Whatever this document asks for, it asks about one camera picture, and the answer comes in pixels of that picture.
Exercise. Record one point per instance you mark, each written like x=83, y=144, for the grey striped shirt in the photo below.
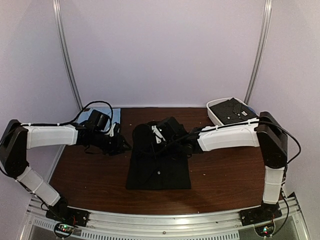
x=230, y=111

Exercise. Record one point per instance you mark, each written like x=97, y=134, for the right aluminium frame post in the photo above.
x=264, y=31

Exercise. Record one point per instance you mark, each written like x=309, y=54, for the aluminium frame post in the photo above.
x=65, y=53
x=264, y=31

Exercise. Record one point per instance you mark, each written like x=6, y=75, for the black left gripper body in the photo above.
x=108, y=146

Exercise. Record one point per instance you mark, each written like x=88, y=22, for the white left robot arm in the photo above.
x=22, y=141

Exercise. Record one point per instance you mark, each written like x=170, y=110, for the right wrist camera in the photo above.
x=161, y=132

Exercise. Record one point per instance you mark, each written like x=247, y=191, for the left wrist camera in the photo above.
x=100, y=122

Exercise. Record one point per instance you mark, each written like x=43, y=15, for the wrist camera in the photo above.
x=161, y=132
x=100, y=122

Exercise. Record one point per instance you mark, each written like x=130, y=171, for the front aluminium rail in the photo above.
x=221, y=225

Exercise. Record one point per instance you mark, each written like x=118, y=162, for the blue patterned shirt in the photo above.
x=252, y=110

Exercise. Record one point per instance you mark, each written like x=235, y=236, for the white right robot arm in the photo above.
x=263, y=132

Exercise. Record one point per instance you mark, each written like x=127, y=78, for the light blue folded shirt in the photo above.
x=116, y=119

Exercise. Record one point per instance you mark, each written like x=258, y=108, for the left aluminium frame post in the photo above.
x=65, y=53

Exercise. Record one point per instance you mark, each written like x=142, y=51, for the black long sleeve shirt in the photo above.
x=158, y=173

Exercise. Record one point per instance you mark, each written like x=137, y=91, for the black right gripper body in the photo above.
x=172, y=148

